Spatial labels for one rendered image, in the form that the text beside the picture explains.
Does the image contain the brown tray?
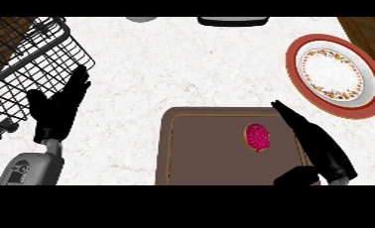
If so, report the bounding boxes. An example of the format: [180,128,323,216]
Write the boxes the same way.
[153,106,322,186]

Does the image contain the red rimmed floral plate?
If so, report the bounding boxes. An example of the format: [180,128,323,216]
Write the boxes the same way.
[283,33,375,121]

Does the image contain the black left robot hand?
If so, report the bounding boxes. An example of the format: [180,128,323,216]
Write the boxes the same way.
[25,63,93,145]

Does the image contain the black wire basket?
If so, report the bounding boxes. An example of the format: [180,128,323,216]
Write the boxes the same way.
[0,17,96,140]

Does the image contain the brown wooden cabinet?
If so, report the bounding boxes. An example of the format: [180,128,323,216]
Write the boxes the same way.
[335,17,375,60]

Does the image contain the black and grey appliance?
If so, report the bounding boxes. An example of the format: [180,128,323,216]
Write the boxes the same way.
[196,17,272,28]

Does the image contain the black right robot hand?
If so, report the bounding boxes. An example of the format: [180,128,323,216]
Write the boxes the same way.
[270,99,359,186]

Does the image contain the grey round object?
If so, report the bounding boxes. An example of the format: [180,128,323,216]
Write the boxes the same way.
[124,17,159,24]

